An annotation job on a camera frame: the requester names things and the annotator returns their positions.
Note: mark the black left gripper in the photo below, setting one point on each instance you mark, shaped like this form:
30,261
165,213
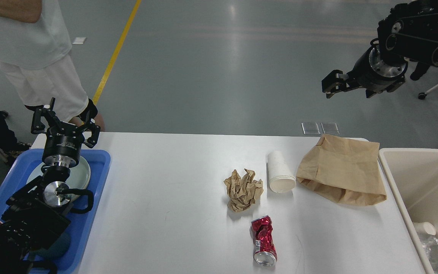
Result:
62,148

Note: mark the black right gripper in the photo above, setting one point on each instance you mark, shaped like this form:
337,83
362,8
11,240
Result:
369,72

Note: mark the light green plate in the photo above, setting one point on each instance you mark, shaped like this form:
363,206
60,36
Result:
79,178

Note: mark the brown paper bag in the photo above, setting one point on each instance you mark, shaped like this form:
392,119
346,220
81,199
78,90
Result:
344,171

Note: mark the white paper cup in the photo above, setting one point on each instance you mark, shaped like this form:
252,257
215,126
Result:
280,179

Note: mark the dark teal mug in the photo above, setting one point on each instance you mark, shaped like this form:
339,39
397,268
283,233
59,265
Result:
56,250

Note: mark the brown paper ball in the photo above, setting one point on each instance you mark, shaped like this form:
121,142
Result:
243,191

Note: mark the crushed red soda can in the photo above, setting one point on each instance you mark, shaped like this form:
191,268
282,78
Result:
264,249

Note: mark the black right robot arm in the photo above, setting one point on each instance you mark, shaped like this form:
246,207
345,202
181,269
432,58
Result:
408,33

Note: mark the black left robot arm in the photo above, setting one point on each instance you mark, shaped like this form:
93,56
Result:
37,213

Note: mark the blue plastic tray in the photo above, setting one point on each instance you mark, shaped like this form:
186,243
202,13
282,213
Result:
24,168

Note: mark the metal floor plates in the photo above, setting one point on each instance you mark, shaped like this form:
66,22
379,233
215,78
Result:
310,128

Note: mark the person in white shorts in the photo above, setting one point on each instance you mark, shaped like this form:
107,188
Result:
35,56

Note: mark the beige plastic bin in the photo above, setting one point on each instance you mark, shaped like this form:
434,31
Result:
412,174

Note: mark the white cup in bin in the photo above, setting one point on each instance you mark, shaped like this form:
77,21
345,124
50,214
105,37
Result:
425,228

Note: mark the clear plastic bottle in bin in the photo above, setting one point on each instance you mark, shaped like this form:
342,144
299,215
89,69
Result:
430,245

